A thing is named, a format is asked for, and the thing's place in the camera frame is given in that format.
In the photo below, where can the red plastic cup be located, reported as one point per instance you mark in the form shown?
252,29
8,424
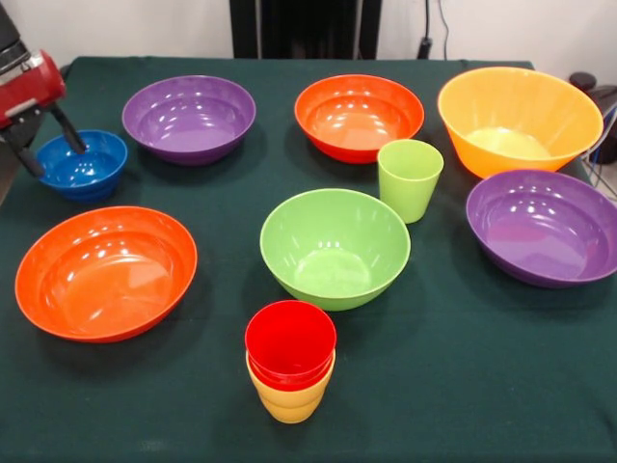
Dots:
289,342

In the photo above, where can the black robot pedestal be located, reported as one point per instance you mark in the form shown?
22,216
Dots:
313,29

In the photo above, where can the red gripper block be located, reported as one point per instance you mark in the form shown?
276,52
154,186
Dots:
34,91

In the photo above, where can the large orange plastic bowl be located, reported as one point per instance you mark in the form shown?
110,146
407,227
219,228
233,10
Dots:
511,111

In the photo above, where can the purple plastic bowl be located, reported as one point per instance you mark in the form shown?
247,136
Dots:
544,236
188,130

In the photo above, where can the orange-red plastic bowl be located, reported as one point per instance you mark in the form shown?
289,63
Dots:
356,120
106,280

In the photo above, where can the small blue plastic bowl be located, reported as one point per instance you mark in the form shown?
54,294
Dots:
91,173

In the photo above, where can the dark green tablecloth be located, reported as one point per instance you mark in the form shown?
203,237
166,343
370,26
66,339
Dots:
434,386

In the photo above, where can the yellow plastic cup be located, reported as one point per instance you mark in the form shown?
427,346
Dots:
289,405

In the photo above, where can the black chair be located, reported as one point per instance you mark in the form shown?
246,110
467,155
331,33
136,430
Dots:
602,96

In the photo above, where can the green plastic cup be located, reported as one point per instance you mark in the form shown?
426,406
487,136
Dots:
410,183

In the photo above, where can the green plastic bowl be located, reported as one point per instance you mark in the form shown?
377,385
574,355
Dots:
332,251

